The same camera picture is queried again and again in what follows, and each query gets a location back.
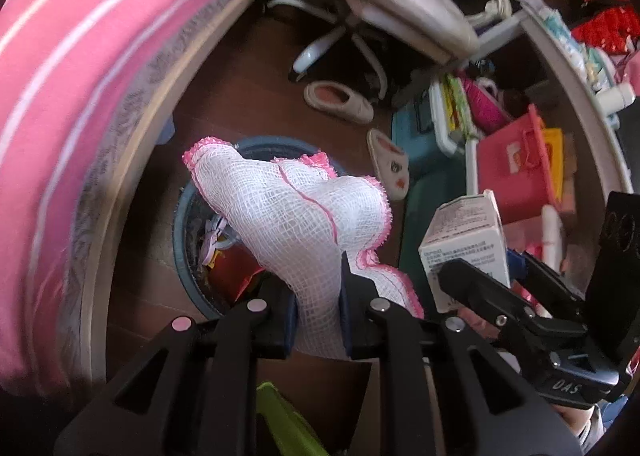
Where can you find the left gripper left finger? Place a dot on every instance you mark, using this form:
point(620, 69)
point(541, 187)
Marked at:
point(192, 389)

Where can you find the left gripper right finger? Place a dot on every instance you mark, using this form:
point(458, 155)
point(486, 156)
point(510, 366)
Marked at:
point(443, 389)

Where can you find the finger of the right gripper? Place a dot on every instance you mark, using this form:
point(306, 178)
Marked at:
point(545, 285)
point(479, 292)

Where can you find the green white small box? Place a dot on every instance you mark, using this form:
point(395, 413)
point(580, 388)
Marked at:
point(470, 228)

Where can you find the white pink mesh cloth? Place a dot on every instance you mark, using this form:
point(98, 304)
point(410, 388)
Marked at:
point(302, 221)

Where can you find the dark blue trash bin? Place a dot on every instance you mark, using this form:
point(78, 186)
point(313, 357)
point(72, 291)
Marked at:
point(188, 229)

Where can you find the person's left hand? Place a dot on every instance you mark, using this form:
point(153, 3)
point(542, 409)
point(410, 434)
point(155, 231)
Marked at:
point(587, 425)

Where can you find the pink storage box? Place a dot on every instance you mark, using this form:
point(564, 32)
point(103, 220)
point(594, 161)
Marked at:
point(514, 164)

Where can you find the cartoon face slipper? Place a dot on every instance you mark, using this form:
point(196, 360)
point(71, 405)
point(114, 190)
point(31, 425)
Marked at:
point(390, 165)

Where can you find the beige slipper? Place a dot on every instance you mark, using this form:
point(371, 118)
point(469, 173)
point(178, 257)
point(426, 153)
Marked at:
point(339, 100)

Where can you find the red packaged goods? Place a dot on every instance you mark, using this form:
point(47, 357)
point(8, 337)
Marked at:
point(614, 27)

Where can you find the white office chair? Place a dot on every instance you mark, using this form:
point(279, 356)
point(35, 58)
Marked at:
point(436, 28)

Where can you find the pink striped bed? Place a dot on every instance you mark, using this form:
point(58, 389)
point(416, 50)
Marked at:
point(86, 89)

